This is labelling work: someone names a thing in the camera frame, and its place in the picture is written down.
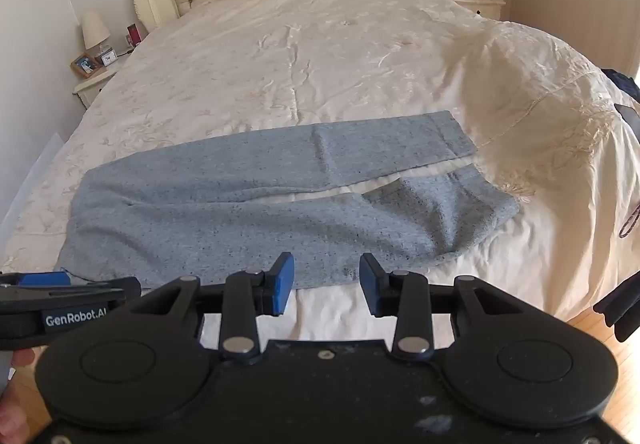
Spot cream table lamp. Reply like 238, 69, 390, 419
81, 10, 112, 57

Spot black garment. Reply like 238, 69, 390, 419
594, 269, 640, 343

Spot person's left hand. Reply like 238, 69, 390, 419
0, 349, 37, 444

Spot wooden picture frame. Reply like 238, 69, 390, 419
70, 53, 104, 78

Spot cream nightstand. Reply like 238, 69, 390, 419
73, 47, 133, 110
445, 0, 507, 22

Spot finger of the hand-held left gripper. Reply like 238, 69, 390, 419
0, 271, 142, 309

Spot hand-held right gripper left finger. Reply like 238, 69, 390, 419
131, 251, 296, 358

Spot dark blue cloth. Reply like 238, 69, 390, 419
600, 68, 640, 102

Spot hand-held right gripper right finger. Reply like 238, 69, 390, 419
359, 253, 524, 358

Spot grey speckled pants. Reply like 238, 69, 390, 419
56, 110, 522, 291

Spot dark flat object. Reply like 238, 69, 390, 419
614, 103, 640, 126

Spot thin reddish cord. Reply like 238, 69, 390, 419
619, 201, 640, 239

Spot cream embroidered bedspread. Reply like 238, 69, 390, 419
0, 0, 640, 341

